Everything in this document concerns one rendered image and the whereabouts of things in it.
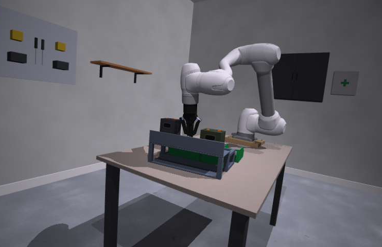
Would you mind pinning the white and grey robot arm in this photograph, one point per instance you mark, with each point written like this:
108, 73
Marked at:
262, 57

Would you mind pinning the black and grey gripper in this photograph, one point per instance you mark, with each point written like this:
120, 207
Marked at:
190, 115

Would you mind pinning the olive green case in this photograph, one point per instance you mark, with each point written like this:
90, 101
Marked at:
212, 134

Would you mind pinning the black tool case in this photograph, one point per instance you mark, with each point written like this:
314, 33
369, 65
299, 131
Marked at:
170, 125

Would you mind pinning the dark grey metal shelf rack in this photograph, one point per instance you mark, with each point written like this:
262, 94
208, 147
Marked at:
192, 144

